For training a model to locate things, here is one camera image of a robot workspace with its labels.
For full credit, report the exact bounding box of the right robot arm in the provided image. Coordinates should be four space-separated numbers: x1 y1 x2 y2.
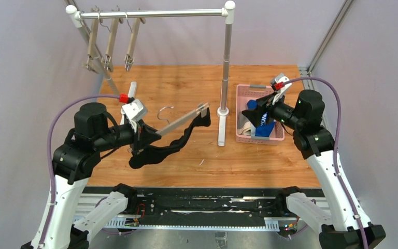
241 90 386 248

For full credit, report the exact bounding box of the beige hanger with blue underwear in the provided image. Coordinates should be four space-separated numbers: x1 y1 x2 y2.
124 17 147 72

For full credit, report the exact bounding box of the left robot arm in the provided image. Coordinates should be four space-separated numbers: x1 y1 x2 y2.
24 100 147 248

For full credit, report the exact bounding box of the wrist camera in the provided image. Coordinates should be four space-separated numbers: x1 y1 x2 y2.
270 73 292 105
120 99 148 133

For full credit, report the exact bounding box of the pink plastic basket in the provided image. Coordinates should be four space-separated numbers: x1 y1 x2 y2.
235 84 285 145

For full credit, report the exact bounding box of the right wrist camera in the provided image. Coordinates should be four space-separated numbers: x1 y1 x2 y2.
270 73 292 105

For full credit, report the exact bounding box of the empty beige hanger left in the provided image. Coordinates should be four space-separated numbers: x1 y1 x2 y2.
84 19 100 73

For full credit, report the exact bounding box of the grey white underwear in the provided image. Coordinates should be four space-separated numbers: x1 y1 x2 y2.
237 120 255 136

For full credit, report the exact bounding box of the metal clothes rack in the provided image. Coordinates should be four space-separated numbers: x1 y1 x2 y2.
65 1 236 146

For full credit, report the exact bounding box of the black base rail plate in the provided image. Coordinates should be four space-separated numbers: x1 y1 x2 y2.
82 186 326 229

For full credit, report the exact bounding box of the black underwear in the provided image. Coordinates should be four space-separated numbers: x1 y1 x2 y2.
129 110 211 169

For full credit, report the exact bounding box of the beige clip hanger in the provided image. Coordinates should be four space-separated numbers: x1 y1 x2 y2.
104 18 123 72

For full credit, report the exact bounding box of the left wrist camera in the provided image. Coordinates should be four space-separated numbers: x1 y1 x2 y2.
120 99 148 133

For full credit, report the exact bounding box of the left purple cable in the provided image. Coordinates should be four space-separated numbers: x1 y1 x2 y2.
37 93 131 249

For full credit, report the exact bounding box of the beige hanger with black underwear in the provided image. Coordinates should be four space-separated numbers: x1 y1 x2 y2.
155 103 209 136

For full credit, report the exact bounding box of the blue underwear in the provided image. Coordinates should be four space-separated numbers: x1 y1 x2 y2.
249 112 276 137

